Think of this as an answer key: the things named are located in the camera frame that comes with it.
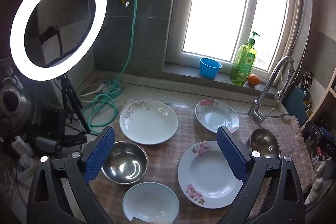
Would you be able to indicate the leaf print white plate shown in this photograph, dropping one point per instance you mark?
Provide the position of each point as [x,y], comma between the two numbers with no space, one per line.
[149,124]

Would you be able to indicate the small pink floral plate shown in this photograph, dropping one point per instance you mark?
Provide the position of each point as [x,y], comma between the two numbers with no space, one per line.
[218,116]

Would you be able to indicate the person's right hand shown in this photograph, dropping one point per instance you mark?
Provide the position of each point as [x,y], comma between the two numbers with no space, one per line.
[316,182]

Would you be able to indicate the black tripod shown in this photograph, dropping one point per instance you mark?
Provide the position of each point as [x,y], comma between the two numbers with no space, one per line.
[67,90]

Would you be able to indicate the pink checked cloth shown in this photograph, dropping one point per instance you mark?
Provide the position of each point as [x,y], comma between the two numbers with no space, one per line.
[168,158]

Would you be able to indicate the small steel bowl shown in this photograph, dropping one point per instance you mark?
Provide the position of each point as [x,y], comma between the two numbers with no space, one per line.
[263,142]

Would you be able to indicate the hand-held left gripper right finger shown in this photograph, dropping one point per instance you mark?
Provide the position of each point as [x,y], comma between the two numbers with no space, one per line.
[233,158]

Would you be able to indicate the black scissors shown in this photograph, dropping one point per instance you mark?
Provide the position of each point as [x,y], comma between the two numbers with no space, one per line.
[307,82]

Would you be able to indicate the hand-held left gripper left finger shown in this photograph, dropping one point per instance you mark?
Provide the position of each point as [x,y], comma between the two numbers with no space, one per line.
[99,155]

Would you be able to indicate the chrome kitchen faucet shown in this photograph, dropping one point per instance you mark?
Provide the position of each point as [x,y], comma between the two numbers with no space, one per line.
[273,74]

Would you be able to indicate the white power adapter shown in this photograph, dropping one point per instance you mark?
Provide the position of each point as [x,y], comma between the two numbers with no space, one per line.
[19,144]

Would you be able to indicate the large steel bowl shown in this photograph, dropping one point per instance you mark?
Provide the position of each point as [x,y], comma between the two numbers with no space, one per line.
[126,163]

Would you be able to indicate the large pink floral plate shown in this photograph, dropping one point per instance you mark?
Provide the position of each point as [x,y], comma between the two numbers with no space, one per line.
[207,174]

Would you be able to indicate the green dish soap bottle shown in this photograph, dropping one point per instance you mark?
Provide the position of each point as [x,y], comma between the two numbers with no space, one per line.
[242,64]

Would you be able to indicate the plain white plate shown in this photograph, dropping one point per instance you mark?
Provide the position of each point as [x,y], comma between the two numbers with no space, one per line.
[149,203]

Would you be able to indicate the orange fruit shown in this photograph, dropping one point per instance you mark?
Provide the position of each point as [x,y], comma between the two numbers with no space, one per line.
[253,80]

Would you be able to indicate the dark utensil holder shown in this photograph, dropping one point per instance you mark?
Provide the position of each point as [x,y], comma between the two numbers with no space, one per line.
[295,103]

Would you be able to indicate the blue ribbed cup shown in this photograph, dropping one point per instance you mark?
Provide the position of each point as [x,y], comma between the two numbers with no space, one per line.
[210,69]

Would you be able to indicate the steel pot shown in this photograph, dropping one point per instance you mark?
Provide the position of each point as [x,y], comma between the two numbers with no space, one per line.
[15,100]

